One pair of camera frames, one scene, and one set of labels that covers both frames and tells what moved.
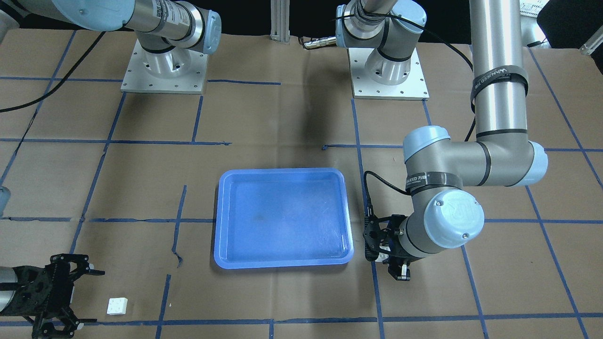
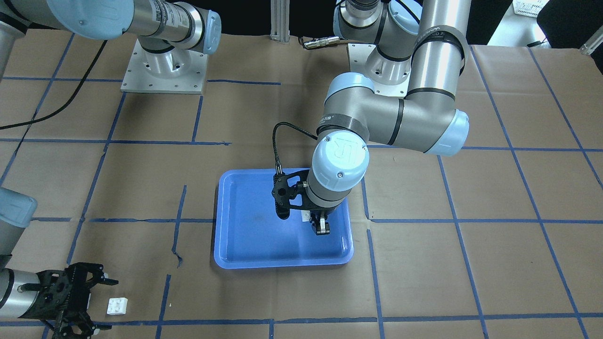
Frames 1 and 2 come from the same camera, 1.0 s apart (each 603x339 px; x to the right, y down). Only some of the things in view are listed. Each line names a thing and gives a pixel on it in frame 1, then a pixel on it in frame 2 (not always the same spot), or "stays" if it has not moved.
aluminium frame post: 280,18 stays
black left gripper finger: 400,271 → 318,219
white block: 117,306 stays
